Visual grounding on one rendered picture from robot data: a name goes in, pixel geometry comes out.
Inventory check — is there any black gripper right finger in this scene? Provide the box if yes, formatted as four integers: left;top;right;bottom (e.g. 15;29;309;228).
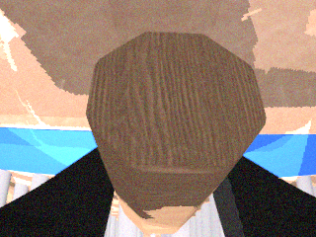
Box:
213;155;316;237

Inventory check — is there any blue flat strip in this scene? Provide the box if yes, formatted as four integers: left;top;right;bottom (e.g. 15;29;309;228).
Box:
0;127;316;178

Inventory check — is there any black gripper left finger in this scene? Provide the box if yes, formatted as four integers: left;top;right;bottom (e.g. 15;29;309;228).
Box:
0;146;115;237

